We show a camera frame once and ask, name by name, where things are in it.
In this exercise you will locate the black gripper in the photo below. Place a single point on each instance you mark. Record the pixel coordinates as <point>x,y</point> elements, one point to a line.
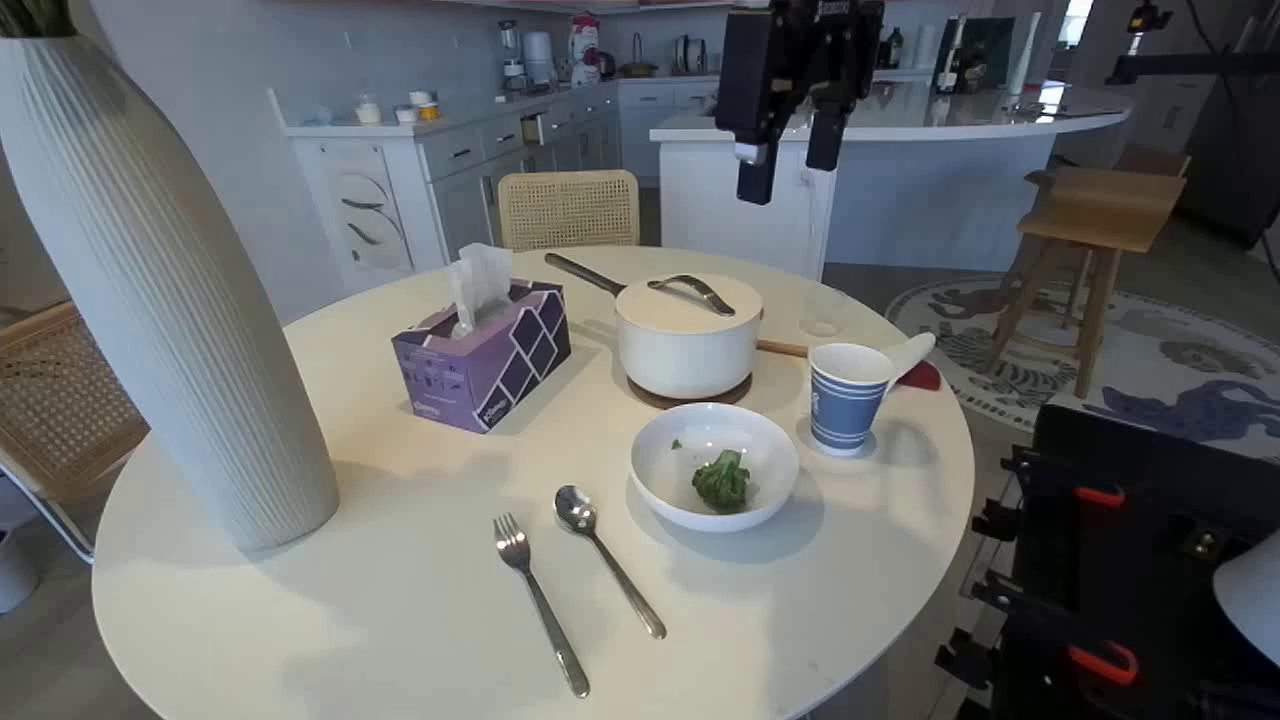
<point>761,64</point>

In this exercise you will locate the dark framed picture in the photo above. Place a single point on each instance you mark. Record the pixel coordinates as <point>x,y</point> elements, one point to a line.
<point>972,55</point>

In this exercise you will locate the patterned round rug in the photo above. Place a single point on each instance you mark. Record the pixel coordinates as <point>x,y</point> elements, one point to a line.
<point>1173,362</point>

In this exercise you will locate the black robot cart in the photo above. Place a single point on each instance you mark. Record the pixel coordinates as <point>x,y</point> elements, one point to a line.
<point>1147,563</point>

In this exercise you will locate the wooden bar stool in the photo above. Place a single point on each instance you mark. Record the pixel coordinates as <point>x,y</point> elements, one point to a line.
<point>1100,206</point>

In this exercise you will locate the round cork trivet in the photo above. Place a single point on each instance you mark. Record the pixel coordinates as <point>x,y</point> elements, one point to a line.
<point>647,393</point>

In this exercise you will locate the white countertop appliance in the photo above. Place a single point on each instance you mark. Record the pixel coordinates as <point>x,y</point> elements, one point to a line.
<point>539,57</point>

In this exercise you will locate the white bowl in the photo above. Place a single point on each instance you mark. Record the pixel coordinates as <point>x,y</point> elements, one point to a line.
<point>664,464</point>

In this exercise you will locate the green broccoli piece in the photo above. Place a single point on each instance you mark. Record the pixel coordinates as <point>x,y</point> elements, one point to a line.
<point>722,483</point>

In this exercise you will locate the silver spoon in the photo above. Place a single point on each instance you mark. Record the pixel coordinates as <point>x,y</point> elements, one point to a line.
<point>578,506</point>

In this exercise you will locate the silver kettle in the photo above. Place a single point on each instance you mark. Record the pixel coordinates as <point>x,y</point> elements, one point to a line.
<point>691,57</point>

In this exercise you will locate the white kitchen cabinet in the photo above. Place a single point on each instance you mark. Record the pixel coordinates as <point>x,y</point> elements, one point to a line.
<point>454,175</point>

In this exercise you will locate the purple tissue box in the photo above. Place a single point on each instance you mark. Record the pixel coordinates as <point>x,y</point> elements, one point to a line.
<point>494,365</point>

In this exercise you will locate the tall white ribbed vase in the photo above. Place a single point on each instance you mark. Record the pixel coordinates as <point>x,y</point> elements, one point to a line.
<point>160,293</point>

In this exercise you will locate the blue striped paper cup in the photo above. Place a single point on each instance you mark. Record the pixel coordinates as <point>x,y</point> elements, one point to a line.
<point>845,407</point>

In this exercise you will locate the wicker back wooden chair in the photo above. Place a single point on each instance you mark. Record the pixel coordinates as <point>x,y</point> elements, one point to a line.
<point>55,402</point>
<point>566,209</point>

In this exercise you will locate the white tissue sheet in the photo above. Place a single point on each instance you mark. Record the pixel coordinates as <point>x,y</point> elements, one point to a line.
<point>478,287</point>

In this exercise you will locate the white kitchen island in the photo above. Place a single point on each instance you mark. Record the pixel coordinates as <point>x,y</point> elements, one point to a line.
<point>920,200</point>

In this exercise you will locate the dark refrigerator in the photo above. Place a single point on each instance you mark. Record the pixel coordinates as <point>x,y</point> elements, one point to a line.
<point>1234,145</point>

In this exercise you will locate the silver fork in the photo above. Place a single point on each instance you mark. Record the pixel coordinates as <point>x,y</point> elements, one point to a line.
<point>514,540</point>

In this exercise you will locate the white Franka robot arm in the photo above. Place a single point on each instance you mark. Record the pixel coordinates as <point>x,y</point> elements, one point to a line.
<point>1261,600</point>

